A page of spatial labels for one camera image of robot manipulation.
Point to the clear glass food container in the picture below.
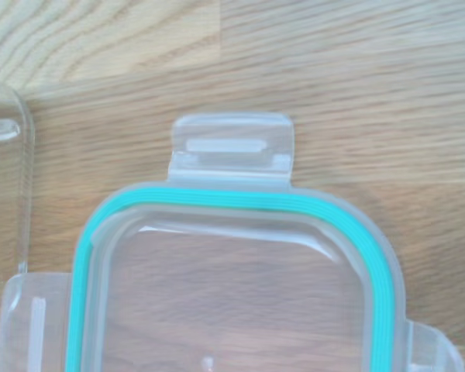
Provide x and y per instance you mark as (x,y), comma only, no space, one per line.
(27,174)

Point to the clear lid with teal seal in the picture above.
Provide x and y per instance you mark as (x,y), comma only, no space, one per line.
(232,290)

